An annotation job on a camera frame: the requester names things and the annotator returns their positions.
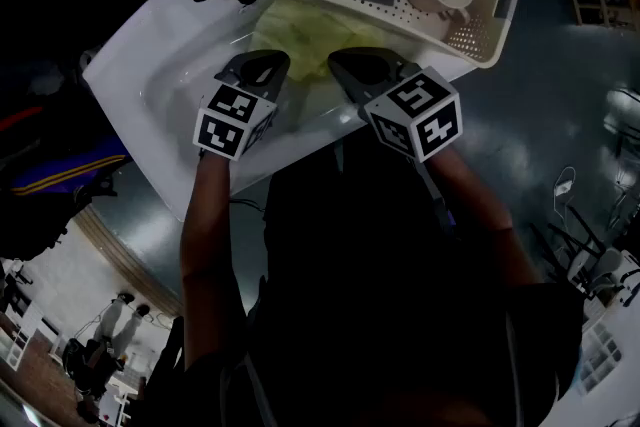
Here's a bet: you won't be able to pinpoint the black yellow bag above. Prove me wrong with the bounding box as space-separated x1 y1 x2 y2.
72 172 119 211

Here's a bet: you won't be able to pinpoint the white shelf unit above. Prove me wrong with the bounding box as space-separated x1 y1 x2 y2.
574 319 626 396
0 304 36 371

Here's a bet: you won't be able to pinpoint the person's right forearm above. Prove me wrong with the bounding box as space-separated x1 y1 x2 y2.
427 147 539 289

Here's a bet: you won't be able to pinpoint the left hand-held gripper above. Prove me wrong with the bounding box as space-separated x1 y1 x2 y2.
192 49 291 162

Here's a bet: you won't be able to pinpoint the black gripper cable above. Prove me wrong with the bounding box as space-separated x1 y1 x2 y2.
419 159 456 236
228 197 266 215

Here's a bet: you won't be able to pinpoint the person's torso black shirt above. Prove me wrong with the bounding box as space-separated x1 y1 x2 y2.
139 129 586 427

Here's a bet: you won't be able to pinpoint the purple garment yellow stripes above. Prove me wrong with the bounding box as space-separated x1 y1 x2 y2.
9 134 132 197

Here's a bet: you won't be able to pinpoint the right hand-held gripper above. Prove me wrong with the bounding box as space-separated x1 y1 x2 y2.
327 47 462 165

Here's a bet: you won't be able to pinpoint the person's left forearm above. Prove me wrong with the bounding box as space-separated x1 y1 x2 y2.
180 154 246 371

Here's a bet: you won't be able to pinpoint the white power adapter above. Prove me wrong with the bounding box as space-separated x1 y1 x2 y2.
552 166 577 216

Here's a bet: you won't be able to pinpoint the dark garment red stripe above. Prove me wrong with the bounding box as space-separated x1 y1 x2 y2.
0 79 101 156

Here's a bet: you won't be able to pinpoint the white sink basin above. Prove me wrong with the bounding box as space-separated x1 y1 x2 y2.
82 0 476 224

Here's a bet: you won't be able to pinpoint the yellow cloth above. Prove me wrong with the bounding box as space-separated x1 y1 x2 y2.
252 0 396 84

